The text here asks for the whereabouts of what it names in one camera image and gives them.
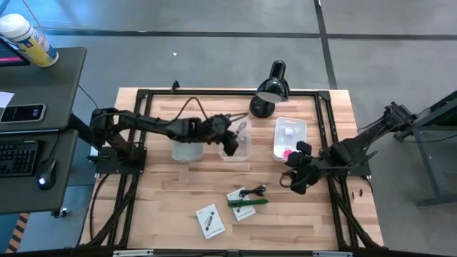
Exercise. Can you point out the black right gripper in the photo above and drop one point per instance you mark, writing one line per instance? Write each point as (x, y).
(308, 169)

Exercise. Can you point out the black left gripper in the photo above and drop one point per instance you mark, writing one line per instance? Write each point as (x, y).
(216, 128)

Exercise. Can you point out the white wall charger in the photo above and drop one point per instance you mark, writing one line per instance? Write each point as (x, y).
(288, 132)

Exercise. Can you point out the white card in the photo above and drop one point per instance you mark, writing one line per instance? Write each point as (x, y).
(244, 212)

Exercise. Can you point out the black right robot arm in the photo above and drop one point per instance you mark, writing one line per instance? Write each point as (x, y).
(357, 146)

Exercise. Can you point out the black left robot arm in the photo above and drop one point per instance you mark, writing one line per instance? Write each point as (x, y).
(150, 125)

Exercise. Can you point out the clear plastic bin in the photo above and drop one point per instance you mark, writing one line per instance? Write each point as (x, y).
(246, 153)

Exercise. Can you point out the black clamp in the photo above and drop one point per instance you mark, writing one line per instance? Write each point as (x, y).
(175, 85)

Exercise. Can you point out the black desk lamp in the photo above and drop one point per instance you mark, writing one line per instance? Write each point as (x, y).
(273, 89)

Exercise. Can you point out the white card reader box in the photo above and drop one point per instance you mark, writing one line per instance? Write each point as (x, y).
(210, 221)

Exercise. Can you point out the grey metal stand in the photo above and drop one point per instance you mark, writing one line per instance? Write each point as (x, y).
(439, 118)

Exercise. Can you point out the black computer mouse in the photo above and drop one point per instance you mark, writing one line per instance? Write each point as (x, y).
(46, 175)

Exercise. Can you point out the dark grey desk top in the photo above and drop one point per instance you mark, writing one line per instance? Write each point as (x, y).
(43, 89)

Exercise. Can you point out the black smartphone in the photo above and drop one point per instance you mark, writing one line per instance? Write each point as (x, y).
(22, 113)

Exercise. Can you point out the black keyboard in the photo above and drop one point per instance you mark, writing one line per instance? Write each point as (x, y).
(18, 157)

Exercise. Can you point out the white yellow wipes canister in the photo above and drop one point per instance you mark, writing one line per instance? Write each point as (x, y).
(32, 43)

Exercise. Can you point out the dark keyboard shelf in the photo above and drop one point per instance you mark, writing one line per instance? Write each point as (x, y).
(21, 196)

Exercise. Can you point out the white paper sheet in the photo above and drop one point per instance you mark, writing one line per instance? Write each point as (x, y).
(5, 99)

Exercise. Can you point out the black aluminium table frame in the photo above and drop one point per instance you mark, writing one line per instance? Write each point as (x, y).
(214, 92)

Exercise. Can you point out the silver metal bracket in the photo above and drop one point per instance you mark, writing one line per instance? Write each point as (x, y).
(332, 254)
(133, 253)

